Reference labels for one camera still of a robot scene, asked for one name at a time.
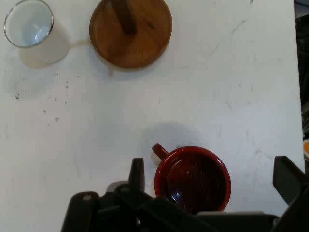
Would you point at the white enamel mug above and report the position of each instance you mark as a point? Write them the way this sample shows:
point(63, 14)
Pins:
point(43, 48)

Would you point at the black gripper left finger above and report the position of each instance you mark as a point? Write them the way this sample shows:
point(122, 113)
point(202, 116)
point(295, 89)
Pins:
point(136, 174)

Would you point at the red enamel mug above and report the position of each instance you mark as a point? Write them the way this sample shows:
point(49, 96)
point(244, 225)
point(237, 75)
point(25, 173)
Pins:
point(193, 178)

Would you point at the wooden mug tree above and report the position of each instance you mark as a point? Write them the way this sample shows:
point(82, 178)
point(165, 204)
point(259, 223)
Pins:
point(135, 48)

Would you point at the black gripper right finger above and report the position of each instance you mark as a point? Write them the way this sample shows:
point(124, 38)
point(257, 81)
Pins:
point(289, 178)

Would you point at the small orange object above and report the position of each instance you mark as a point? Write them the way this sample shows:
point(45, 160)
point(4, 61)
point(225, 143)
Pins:
point(306, 147)

